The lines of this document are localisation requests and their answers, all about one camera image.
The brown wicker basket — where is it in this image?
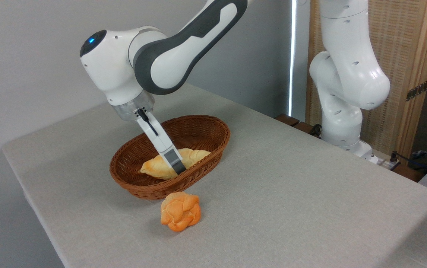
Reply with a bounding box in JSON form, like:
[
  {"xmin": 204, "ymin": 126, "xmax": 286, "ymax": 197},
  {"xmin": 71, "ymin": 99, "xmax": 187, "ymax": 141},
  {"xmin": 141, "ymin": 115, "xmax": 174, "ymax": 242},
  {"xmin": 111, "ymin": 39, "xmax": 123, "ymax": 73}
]
[{"xmin": 110, "ymin": 115, "xmax": 231, "ymax": 201}]

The brown wooden block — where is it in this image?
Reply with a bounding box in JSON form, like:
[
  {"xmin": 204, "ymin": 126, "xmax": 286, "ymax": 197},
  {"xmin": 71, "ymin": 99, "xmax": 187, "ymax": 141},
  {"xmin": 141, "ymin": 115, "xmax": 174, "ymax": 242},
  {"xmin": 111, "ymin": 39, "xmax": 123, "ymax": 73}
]
[
  {"xmin": 274, "ymin": 114, "xmax": 300, "ymax": 127},
  {"xmin": 293, "ymin": 121, "xmax": 323, "ymax": 139}
]

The long braided bread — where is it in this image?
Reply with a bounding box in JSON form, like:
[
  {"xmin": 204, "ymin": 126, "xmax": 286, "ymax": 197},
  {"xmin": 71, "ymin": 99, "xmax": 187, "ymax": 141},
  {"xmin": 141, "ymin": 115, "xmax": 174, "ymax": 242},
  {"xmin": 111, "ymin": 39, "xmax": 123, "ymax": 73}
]
[{"xmin": 139, "ymin": 148, "xmax": 212, "ymax": 181}]

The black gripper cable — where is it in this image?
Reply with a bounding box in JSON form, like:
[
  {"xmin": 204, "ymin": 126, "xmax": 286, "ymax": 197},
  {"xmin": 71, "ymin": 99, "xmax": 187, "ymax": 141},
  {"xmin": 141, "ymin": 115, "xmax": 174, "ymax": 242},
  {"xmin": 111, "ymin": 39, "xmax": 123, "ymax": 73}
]
[{"xmin": 137, "ymin": 108, "xmax": 159, "ymax": 137}]

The metal screen hinge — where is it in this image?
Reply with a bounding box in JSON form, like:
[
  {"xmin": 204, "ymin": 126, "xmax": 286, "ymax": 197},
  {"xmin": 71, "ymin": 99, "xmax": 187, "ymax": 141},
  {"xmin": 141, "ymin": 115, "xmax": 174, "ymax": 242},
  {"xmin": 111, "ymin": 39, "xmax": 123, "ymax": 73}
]
[{"xmin": 406, "ymin": 80, "xmax": 427, "ymax": 102}]

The round knotted orange bread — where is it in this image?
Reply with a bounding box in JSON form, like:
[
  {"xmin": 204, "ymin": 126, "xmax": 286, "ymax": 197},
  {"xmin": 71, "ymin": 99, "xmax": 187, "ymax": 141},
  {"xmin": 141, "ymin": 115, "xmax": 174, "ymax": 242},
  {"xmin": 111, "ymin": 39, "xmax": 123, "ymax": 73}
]
[{"xmin": 160, "ymin": 192, "xmax": 202, "ymax": 232}]

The grey tablecloth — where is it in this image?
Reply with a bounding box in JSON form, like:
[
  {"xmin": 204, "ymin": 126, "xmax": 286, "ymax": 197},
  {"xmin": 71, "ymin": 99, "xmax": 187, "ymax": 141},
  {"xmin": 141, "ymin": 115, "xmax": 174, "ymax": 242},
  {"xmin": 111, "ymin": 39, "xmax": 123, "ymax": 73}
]
[{"xmin": 1, "ymin": 84, "xmax": 427, "ymax": 268}]

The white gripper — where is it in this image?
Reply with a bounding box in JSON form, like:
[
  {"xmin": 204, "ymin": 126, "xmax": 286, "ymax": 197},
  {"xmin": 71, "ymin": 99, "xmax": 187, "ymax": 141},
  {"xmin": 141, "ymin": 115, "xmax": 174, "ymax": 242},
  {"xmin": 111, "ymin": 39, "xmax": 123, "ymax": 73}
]
[{"xmin": 136, "ymin": 109, "xmax": 187, "ymax": 176}]

